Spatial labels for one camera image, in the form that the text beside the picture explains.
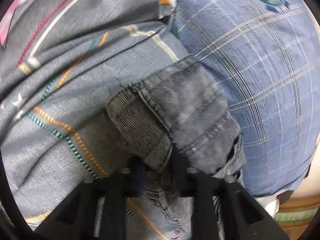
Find blue plaid pillow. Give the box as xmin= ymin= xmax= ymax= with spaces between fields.
xmin=173 ymin=0 xmax=319 ymax=196

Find grey patterned bed sheet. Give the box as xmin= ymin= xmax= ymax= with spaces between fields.
xmin=1 ymin=0 xmax=187 ymax=230

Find grey denim pants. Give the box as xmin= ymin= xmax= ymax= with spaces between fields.
xmin=106 ymin=56 xmax=245 ymax=239

